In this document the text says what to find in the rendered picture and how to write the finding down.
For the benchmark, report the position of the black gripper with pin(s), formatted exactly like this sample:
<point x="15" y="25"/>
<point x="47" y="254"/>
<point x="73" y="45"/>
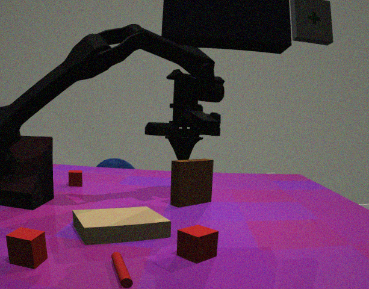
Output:
<point x="182" y="140"/>

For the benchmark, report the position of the red cylinder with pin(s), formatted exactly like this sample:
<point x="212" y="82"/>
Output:
<point x="122" y="272"/>

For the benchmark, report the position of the red cube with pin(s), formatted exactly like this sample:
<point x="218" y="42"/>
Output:
<point x="27" y="247"/>
<point x="75" y="178"/>
<point x="197" y="243"/>

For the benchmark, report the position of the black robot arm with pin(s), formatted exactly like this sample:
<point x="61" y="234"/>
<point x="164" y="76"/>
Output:
<point x="94" y="55"/>

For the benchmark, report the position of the tan rectangular block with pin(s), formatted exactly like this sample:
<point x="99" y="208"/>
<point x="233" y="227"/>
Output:
<point x="117" y="225"/>

